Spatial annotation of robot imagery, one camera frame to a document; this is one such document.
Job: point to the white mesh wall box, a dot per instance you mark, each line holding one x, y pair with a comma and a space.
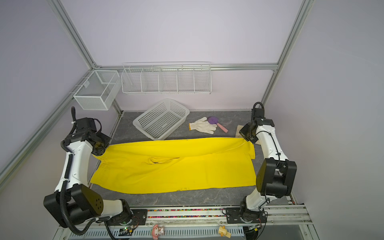
99, 90

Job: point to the yellow trousers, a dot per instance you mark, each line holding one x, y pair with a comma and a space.
153, 167

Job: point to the beige leather glove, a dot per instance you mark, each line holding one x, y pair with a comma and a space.
238, 135

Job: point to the purple and pink brush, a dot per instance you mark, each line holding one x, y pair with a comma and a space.
214, 120

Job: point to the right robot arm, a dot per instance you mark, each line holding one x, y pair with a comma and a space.
275, 177

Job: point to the pink plush toy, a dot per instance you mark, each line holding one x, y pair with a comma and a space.
157, 232

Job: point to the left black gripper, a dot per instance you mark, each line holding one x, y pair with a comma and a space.
106, 139

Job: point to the white knit glove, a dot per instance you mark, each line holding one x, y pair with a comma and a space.
203, 126

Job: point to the yellow duck toy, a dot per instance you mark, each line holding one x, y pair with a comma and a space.
223, 232

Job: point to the white wire wall shelf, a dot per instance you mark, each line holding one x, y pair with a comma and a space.
167, 78

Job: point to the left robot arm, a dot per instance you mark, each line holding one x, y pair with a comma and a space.
74, 205

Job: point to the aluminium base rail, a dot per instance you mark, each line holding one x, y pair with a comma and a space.
219, 216

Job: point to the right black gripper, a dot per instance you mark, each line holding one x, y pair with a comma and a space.
243, 132

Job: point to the white plastic laundry basket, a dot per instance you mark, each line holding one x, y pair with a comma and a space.
162, 119

